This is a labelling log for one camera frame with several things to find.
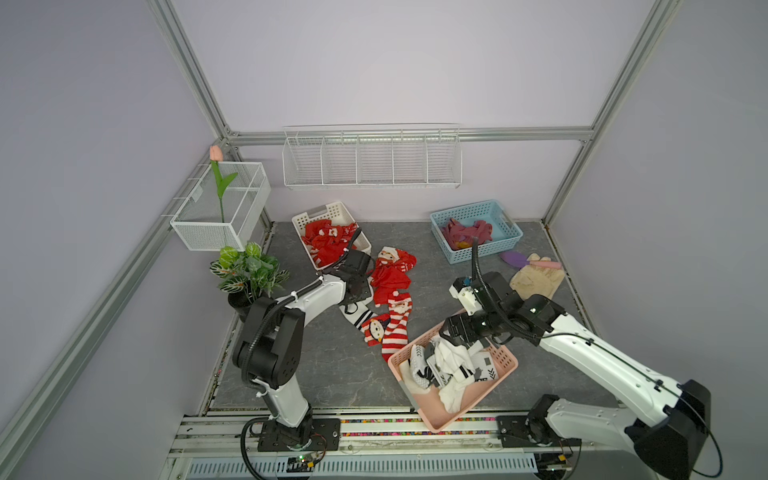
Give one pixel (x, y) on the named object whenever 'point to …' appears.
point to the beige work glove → (536, 280)
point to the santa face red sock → (395, 261)
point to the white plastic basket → (327, 233)
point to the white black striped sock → (358, 313)
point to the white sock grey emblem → (484, 367)
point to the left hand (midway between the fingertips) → (359, 293)
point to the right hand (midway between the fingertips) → (452, 326)
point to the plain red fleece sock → (386, 280)
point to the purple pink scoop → (519, 260)
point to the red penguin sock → (374, 329)
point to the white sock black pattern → (455, 367)
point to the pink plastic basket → (429, 403)
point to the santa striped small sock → (396, 332)
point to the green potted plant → (247, 276)
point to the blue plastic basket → (504, 229)
